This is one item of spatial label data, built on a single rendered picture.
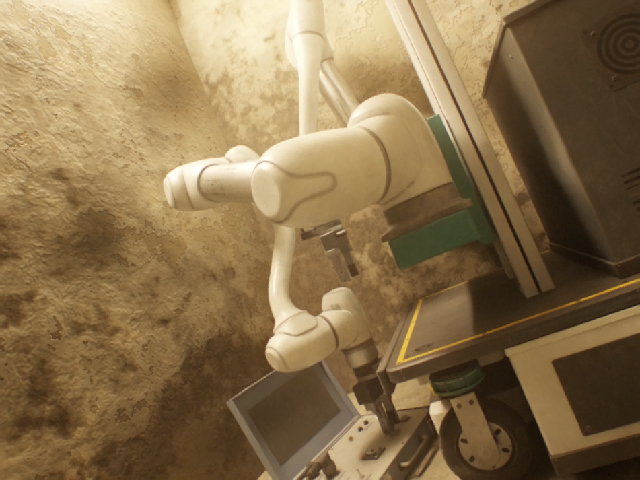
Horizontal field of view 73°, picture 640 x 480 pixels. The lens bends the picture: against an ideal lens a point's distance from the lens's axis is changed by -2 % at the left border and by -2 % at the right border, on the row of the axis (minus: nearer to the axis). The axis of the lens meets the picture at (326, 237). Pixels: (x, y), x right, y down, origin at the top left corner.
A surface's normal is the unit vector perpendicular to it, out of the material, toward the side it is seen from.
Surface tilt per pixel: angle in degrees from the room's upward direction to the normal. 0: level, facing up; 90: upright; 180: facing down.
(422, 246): 90
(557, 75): 90
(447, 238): 90
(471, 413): 90
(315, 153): 74
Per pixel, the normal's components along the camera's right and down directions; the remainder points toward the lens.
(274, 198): -0.77, 0.29
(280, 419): 0.61, -0.57
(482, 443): -0.27, 0.06
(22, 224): 0.82, -0.37
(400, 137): 0.39, -0.32
